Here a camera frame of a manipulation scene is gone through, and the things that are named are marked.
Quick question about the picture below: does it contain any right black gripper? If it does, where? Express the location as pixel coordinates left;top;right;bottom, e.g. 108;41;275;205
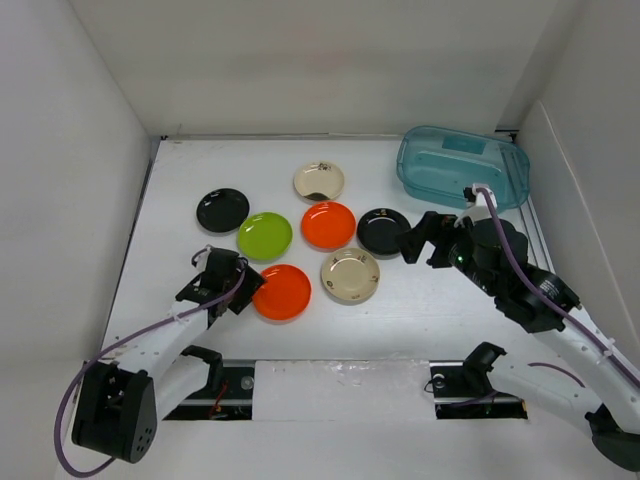
393;209;500;296

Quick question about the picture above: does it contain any black plate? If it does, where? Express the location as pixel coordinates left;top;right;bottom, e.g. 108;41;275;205
356;208;411;257
196;188;250;233

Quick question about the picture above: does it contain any orange plate front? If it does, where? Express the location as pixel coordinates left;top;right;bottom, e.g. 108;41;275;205
253;264;312;322

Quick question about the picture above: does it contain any orange plate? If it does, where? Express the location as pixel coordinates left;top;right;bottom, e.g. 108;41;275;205
253;264;312;322
301;201;356;250

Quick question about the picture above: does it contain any green plate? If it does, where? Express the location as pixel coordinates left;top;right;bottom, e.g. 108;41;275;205
237;212;293;262

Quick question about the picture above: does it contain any cream plate with characters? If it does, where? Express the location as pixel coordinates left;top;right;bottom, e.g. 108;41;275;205
320;247;381;303

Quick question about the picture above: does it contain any cream plate dark smudge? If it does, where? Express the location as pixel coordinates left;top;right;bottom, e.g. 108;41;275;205
293;162;346;201

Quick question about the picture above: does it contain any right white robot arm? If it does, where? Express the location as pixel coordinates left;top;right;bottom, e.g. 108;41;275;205
397;211;639;472

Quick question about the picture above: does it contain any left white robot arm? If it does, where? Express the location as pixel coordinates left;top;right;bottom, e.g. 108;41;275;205
71;246;266;463

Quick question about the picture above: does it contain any teal plastic bin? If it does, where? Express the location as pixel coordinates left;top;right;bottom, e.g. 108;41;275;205
396;126;530;211

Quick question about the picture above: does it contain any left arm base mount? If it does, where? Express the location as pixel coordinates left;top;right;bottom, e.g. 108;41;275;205
165;361;255;421

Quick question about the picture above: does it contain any metal side rail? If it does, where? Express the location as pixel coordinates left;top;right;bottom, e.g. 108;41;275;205
495;129;555;273

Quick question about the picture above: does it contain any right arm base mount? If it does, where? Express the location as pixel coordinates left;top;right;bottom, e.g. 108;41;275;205
423;361;528;420

